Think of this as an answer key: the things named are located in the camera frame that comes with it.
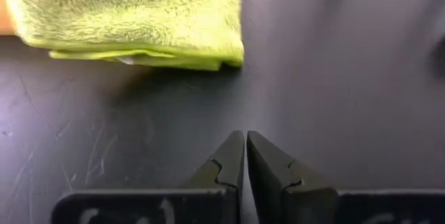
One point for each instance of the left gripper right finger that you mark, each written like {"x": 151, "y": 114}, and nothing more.
{"x": 274, "y": 182}

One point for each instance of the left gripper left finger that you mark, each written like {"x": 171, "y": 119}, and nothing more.
{"x": 233, "y": 161}

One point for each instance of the green microfiber towel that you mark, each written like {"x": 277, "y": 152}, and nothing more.
{"x": 121, "y": 15}

